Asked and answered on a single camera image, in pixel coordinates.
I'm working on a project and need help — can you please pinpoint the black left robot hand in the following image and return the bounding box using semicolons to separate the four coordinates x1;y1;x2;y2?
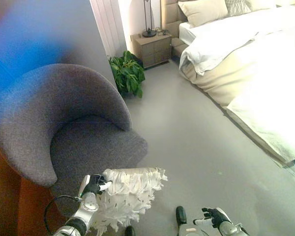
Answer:
79;174;113;198

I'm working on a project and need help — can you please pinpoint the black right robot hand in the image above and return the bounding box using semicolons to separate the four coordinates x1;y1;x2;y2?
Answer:
193;207;231;229

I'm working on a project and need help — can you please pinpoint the white fringed throw pillow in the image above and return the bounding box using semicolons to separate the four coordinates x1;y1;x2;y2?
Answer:
89;167;169;233

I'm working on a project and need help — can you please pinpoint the beige bed pillow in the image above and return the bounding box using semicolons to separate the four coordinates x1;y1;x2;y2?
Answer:
177;0;229;29

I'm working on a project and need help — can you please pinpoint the white bed pillow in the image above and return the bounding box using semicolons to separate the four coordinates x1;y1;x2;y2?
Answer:
245;0;277;12

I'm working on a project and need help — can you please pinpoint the black right robot foot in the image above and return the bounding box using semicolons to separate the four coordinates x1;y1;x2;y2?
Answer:
175;206;188;226

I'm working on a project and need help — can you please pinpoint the gray fabric tub armchair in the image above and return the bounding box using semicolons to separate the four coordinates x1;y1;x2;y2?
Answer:
0;63;149;220

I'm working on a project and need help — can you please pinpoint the brown wooden cabinet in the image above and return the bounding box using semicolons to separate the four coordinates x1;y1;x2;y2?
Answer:
0;127;65;236

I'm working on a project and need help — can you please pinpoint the green potted plant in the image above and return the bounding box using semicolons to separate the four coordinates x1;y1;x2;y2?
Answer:
108;50;147;99

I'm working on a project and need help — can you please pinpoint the taupe wooden nightstand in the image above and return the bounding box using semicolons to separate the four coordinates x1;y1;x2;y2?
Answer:
130;31;173;69

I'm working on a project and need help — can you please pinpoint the bed with white duvet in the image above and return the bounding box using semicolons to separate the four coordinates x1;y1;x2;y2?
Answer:
178;5;295;163

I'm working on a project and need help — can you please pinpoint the black table lamp white shade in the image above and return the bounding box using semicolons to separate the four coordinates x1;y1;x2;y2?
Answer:
141;0;158;38

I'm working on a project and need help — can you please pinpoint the white mattress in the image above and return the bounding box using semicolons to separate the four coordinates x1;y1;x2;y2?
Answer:
178;22;198;46

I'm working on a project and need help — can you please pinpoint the beige tufted headboard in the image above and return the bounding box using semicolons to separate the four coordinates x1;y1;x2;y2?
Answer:
160;0;189;40

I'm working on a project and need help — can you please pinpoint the patterned gray cushion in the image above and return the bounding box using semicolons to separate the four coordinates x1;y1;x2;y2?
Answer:
224;0;252;17

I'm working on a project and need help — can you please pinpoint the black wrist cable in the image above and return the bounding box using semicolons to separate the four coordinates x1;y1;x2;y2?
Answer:
44;195;81;236

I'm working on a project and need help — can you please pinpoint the taupe bed frame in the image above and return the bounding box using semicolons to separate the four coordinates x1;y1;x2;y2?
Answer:
170;37;295;184

